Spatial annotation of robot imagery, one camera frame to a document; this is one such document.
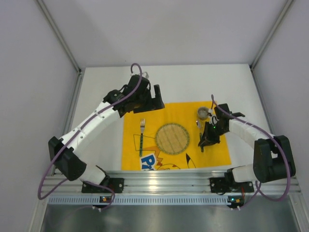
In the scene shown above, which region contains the green handled fork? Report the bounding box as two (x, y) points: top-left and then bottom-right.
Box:
(139, 118), (145, 157)

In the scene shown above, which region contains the green handled spoon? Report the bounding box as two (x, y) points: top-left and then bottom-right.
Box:
(196, 118), (204, 153)

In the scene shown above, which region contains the yellow cartoon print cloth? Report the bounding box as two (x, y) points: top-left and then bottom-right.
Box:
(121, 101), (231, 171)

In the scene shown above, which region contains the speckled ceramic cup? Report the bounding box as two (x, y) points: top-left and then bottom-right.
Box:
(197, 107), (209, 120)

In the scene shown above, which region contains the round woven bamboo plate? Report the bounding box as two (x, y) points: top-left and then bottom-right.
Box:
(155, 123), (190, 155)

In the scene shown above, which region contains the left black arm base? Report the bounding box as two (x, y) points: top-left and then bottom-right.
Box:
(81, 178), (124, 193)

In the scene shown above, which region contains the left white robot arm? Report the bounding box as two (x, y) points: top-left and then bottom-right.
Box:
(48, 74), (165, 185)

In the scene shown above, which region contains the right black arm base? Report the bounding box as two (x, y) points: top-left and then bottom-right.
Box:
(209, 177), (254, 195)

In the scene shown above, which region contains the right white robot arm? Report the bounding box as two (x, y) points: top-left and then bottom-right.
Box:
(197, 104), (296, 184)

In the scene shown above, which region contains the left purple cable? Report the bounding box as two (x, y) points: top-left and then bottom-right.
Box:
(37, 63), (142, 218)

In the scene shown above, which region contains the perforated metal cable duct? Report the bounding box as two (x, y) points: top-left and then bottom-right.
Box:
(48, 195), (244, 206)

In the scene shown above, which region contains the aluminium front rail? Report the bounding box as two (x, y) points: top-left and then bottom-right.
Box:
(42, 169), (301, 196)

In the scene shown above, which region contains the left aluminium frame post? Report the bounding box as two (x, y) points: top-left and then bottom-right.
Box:
(34, 0), (82, 73)

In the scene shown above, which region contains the aluminium frame post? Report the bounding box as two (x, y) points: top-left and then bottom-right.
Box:
(249, 0), (297, 71)
(34, 0), (82, 73)

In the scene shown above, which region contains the right aluminium frame post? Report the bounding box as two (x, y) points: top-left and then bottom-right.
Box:
(249, 0), (297, 71)

